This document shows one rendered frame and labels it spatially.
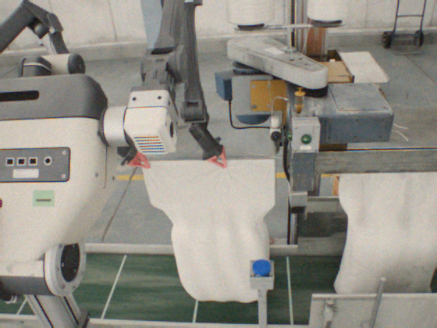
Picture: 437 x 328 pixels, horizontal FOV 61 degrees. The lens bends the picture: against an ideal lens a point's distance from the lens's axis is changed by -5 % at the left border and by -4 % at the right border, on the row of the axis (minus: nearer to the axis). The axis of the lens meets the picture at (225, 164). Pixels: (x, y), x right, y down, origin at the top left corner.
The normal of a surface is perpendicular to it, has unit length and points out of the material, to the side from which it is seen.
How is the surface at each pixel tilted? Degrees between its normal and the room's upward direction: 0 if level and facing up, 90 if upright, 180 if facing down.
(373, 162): 90
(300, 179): 90
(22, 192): 50
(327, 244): 90
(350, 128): 90
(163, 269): 0
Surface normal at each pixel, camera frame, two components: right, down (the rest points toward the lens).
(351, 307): -0.07, 0.54
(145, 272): -0.07, -0.84
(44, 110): -0.11, -0.11
